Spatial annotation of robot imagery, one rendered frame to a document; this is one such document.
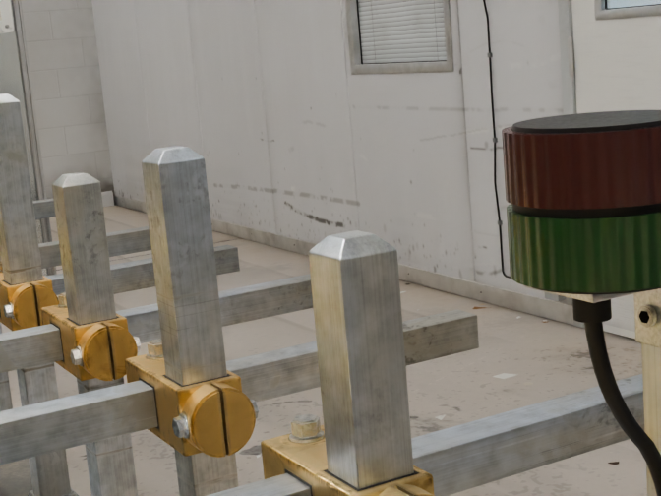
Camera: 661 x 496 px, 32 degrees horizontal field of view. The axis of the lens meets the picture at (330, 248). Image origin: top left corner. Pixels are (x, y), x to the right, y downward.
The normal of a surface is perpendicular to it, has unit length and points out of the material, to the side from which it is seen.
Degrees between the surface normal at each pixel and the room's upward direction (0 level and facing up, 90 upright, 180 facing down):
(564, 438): 90
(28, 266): 90
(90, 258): 90
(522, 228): 90
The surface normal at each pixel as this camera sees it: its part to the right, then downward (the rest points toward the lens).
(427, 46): -0.87, 0.16
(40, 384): 0.48, 0.11
